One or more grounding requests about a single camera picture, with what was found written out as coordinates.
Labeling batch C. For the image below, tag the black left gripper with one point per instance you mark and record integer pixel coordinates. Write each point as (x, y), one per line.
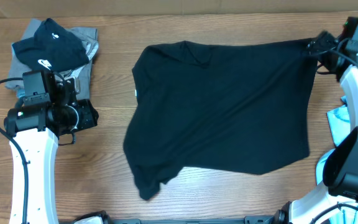
(87, 110)

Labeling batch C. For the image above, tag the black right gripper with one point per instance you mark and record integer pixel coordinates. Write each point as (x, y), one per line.
(324, 42)

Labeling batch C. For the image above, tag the black t-shirt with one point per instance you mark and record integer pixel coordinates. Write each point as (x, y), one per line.
(235, 108)

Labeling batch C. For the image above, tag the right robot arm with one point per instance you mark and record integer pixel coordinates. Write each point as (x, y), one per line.
(338, 188)

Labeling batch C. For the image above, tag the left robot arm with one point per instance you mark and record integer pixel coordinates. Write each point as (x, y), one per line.
(49, 110)

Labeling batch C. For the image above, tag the folded light blue garment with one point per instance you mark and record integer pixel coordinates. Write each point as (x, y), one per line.
(20, 93)

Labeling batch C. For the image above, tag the folded black Nike shirt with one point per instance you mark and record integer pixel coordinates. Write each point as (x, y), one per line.
(51, 48)

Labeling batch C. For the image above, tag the folded grey garment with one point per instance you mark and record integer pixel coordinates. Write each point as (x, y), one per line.
(89, 39)

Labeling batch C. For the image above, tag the light blue printed t-shirt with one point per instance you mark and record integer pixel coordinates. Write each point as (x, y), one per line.
(339, 124)

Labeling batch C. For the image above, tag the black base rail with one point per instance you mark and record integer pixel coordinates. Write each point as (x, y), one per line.
(103, 217)

